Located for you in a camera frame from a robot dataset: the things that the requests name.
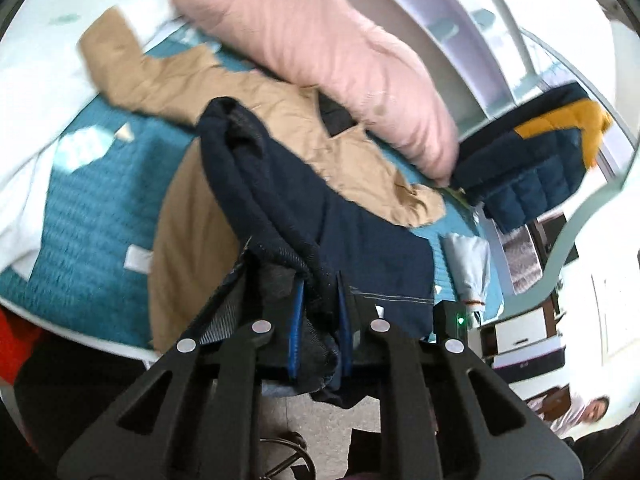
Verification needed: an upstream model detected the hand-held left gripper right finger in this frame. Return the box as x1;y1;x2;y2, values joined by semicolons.
335;272;583;480

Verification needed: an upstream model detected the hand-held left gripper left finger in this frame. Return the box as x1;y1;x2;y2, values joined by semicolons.
57;272;306;480

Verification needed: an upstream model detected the dark denim shirt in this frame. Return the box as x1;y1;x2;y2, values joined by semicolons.
197;97;435;408

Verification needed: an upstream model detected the grey garment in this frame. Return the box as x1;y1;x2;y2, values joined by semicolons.
442;232;491;311

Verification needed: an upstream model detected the white drawer cabinet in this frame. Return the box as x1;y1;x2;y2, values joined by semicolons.
482;305;567;386

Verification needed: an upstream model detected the pink patterned cloth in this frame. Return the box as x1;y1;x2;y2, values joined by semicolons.
501;225;543;296

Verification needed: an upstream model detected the black chair base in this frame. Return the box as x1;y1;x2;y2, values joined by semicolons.
260;432;308;480

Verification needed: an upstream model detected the yellow and navy puffer jacket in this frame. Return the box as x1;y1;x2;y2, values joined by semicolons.
452;82;613;233

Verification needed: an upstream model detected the tan jacket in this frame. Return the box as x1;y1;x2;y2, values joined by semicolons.
79;7;446;353

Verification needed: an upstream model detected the red object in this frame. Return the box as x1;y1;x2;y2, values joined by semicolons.
0;310;43;386

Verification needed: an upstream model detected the pink pillow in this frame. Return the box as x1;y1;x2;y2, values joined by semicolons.
171;0;461;187

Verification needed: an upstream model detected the white pillow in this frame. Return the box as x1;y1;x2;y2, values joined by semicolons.
0;0;186;281

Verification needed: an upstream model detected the mint green bunk bed frame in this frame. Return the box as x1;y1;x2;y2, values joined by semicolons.
475;0;640;321

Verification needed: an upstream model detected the lilac wall shelf unit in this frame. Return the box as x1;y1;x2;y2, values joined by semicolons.
300;0;551;121

